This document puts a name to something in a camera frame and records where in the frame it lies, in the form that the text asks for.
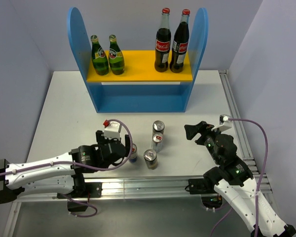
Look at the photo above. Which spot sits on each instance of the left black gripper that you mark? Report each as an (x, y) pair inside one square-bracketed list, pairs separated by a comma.
[(127, 142)]

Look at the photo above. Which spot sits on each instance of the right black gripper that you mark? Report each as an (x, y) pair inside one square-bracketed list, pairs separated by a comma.
[(191, 130)]

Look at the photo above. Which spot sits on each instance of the silver blue can red logo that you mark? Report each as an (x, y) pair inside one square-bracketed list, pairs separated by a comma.
[(134, 154)]

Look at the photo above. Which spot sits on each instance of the green glass bottle front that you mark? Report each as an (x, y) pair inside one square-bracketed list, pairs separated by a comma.
[(116, 59)]

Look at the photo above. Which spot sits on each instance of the green glass bottle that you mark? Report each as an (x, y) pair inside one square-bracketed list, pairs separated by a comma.
[(116, 59), (99, 58)]

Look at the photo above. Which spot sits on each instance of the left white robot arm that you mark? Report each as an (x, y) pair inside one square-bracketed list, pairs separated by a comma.
[(63, 174)]

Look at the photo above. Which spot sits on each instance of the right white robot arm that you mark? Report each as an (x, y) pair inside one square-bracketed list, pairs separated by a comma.
[(234, 181)]

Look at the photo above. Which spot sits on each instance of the rear dark beverage can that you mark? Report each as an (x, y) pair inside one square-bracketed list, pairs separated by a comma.
[(158, 127)]

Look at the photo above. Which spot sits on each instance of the front dark gold beverage can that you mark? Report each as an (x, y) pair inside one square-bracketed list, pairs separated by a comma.
[(150, 157)]

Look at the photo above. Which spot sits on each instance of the blue and yellow wooden shelf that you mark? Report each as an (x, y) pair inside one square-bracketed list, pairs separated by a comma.
[(140, 89)]

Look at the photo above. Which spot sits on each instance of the silver can red logo middle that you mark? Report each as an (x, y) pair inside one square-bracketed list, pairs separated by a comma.
[(157, 140)]

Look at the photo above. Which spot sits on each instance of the right cola glass bottle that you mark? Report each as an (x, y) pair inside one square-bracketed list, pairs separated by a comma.
[(180, 43)]

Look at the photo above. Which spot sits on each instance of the cola glass bottle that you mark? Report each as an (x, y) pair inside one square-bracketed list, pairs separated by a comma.
[(180, 43), (163, 42)]

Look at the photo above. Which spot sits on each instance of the left cola glass bottle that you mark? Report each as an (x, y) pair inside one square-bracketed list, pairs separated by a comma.
[(163, 42)]

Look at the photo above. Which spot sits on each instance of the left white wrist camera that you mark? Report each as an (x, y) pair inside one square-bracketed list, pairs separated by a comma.
[(112, 129)]

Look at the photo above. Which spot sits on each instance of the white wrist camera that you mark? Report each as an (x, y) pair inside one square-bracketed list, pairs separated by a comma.
[(224, 124), (112, 129)]

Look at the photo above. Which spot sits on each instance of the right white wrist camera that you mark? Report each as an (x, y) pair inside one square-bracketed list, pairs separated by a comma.
[(224, 124)]

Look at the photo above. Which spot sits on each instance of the right side aluminium rail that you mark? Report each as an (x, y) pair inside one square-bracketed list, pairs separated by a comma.
[(243, 142)]

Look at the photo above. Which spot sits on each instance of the aluminium rail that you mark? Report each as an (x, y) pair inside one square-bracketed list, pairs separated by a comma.
[(151, 207), (243, 142)]

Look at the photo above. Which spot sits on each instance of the front aluminium rail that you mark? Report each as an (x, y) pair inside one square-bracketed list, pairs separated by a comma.
[(151, 207)]

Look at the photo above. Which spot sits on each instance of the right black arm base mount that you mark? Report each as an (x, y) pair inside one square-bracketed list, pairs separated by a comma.
[(210, 199)]

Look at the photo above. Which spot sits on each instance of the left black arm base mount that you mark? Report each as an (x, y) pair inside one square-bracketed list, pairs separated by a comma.
[(79, 199)]

